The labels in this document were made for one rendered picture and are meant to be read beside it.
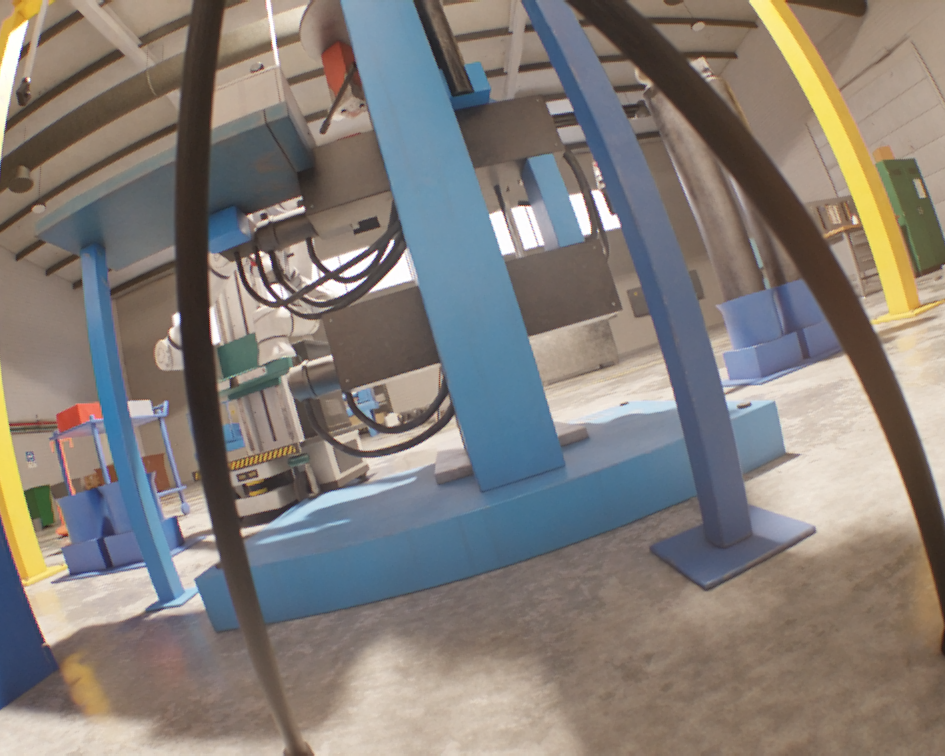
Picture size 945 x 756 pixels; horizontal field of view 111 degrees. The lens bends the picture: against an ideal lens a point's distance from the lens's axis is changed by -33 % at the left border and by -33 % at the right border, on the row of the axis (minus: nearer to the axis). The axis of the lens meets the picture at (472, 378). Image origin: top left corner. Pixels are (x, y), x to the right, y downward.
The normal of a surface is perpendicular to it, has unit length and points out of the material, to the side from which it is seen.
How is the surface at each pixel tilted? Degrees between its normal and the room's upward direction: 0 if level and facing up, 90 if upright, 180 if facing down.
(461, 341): 90
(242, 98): 90
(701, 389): 90
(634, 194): 90
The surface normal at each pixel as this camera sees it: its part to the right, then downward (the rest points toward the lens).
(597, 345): -0.03, -0.02
